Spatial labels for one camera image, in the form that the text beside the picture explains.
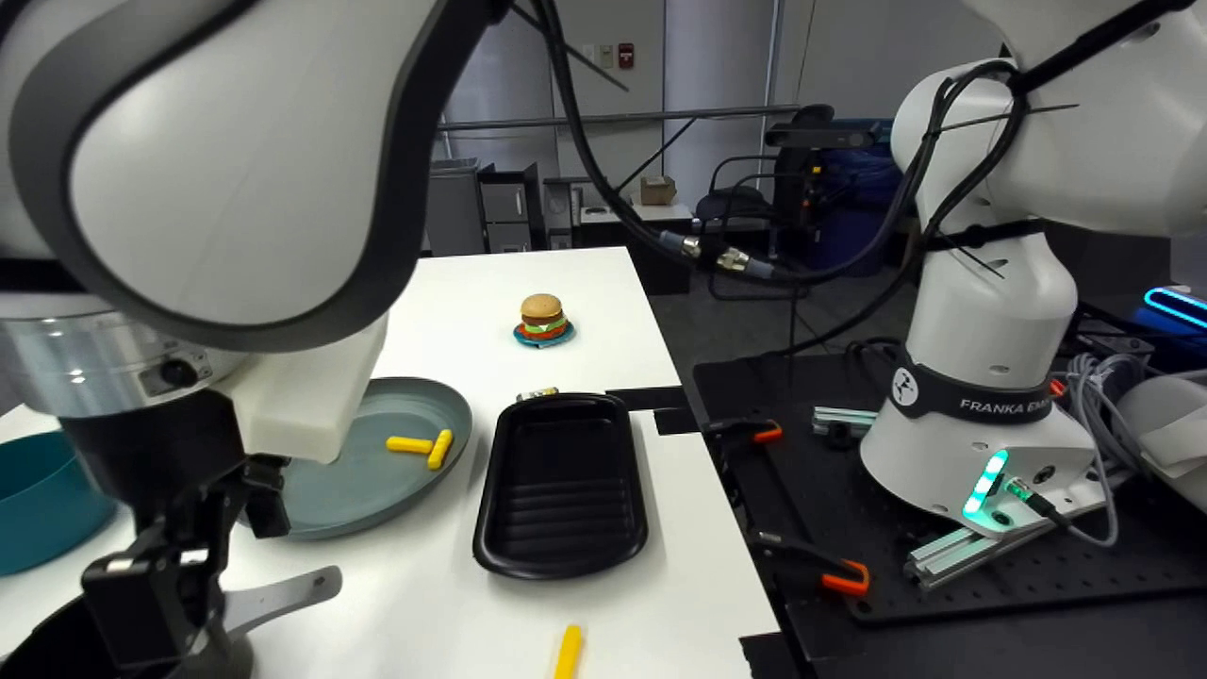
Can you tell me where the orange handled bar clamp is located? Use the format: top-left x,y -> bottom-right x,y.
752,523 -> 874,603
700,409 -> 793,461

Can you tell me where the gray cable bundle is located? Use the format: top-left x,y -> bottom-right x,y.
1062,346 -> 1148,555

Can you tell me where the black rectangular ribbed tray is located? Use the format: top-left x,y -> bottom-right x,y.
470,387 -> 652,584

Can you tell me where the aluminium extrusion bar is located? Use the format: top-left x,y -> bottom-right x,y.
901,497 -> 1076,589

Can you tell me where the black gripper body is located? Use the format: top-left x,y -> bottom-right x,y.
56,387 -> 294,546

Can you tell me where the long black clamp plate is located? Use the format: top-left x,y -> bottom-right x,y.
600,385 -> 691,414

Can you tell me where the blue black background equipment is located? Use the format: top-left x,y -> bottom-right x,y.
768,113 -> 915,275

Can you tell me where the toy hamburger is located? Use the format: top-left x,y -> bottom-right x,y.
517,289 -> 574,341

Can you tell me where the yellow toy fry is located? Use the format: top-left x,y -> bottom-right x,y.
424,426 -> 461,473
382,431 -> 439,461
553,621 -> 592,679

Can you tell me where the short black clamp plate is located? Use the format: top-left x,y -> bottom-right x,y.
651,403 -> 703,436

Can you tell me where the gray round plate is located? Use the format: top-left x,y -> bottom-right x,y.
278,373 -> 481,546

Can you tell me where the small teal pan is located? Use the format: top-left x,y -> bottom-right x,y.
0,426 -> 125,579

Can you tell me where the black pot with gray handle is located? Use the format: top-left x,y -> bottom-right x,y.
0,560 -> 348,679

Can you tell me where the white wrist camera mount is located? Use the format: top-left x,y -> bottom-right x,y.
231,309 -> 395,472

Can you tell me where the small blue plate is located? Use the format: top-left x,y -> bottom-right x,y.
510,319 -> 583,353

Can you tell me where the black perforated base board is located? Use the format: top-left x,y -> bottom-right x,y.
686,346 -> 1207,633

